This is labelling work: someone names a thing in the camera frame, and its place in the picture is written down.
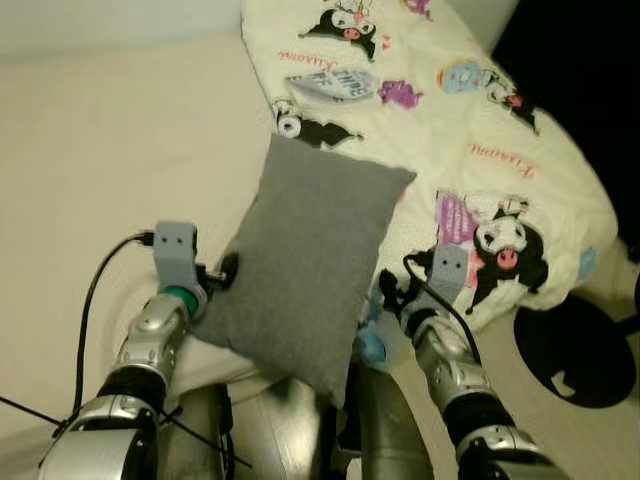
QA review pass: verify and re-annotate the bed with cream sheet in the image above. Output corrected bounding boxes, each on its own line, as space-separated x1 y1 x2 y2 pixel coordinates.
0 30 626 451

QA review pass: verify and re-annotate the silver right robot leg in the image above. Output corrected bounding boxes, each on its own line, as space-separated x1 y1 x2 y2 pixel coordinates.
345 365 436 480

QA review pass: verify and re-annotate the thin black cord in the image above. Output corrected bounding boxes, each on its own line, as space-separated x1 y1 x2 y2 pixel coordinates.
0 396 251 469

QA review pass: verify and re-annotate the cream cartoon print quilt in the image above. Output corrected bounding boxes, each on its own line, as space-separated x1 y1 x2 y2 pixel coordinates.
240 0 619 336

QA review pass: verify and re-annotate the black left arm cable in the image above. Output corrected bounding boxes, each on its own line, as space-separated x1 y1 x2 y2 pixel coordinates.
68 231 156 421

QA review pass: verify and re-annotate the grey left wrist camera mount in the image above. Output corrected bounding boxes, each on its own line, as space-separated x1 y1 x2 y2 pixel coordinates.
152 221 209 293

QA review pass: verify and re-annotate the silver left robot leg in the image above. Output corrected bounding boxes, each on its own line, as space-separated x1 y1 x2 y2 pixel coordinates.
165 378 346 480

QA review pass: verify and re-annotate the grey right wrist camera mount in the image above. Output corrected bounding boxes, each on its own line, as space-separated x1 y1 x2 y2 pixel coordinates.
425 244 471 301

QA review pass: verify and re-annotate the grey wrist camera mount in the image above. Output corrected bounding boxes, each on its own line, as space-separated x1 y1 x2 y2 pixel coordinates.
152 221 209 293
425 244 471 301

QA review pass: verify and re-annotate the grey square pillow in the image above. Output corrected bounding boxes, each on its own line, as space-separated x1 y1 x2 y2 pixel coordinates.
192 133 418 409

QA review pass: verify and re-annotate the silver robot leg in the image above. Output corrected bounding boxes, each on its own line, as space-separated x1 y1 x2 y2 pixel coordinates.
345 365 436 480
165 378 346 480

